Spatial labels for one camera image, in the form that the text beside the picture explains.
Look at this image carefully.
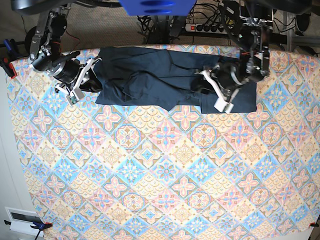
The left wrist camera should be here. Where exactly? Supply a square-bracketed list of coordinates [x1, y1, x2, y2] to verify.
[214, 98, 234, 114]

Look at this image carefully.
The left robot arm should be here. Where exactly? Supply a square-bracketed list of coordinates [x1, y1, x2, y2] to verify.
[191, 0, 273, 105]

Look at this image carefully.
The white wall vent panel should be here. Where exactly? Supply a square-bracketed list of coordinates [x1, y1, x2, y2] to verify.
[5, 207, 42, 237]

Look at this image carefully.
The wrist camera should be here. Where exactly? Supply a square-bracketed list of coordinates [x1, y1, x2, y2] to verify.
[65, 89, 85, 106]
[214, 98, 234, 114]

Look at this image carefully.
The black round object top-right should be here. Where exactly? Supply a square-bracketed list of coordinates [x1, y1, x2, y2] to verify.
[296, 13, 311, 32]

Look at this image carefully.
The blue orange clamp bottom-left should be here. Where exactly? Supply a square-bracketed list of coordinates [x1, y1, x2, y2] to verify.
[4, 220, 53, 240]

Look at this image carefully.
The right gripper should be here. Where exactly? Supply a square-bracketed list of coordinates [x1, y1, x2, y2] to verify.
[51, 51, 103, 95]

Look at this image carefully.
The blue orange clamp top-left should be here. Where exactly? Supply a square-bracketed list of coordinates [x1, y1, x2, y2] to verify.
[0, 39, 18, 79]

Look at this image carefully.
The patterned colourful tablecloth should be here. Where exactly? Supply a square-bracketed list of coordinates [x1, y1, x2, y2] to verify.
[6, 51, 320, 240]

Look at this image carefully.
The dark navy t-shirt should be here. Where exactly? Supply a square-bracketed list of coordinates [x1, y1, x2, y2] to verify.
[94, 46, 258, 114]

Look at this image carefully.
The white power strip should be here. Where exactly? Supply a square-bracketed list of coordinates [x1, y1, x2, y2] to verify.
[184, 23, 226, 34]

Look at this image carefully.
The black round stool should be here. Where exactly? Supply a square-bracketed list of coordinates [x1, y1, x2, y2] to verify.
[24, 26, 37, 54]

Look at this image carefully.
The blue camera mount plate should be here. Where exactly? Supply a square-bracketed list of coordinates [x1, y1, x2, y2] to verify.
[119, 0, 196, 16]

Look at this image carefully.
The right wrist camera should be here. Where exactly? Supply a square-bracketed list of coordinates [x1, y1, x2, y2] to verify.
[65, 89, 85, 106]

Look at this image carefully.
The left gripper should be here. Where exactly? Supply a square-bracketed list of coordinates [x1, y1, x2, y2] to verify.
[190, 62, 247, 103]

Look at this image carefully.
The orange clamp bottom-right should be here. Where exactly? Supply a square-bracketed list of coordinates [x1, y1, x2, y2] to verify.
[309, 222, 320, 228]

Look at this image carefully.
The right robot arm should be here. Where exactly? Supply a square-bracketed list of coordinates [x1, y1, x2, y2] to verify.
[29, 4, 102, 100]

